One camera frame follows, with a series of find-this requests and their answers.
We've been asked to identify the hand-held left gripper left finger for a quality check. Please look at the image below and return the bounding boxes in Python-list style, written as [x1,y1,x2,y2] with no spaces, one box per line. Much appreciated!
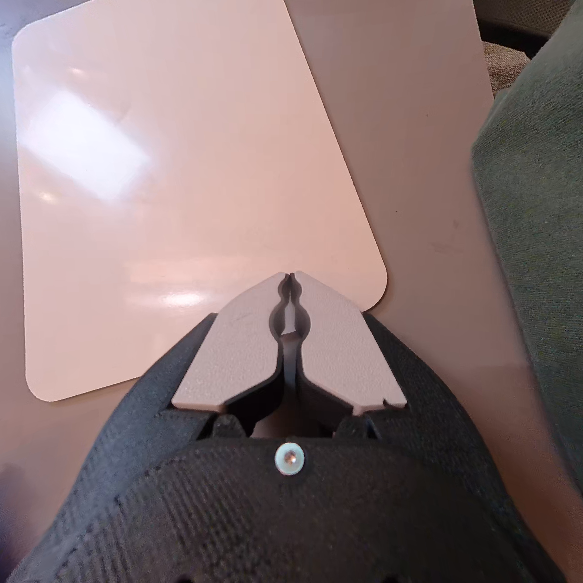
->
[171,271,294,415]

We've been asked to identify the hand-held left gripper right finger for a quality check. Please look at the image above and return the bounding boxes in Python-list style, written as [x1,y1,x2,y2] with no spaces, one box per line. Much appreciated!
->
[288,270,409,417]

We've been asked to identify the green sweatshirt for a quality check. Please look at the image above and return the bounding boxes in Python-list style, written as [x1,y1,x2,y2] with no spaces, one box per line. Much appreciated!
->
[471,0,583,497]

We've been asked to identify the white whiteboard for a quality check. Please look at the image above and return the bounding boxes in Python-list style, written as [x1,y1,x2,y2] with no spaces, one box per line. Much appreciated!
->
[11,0,390,403]

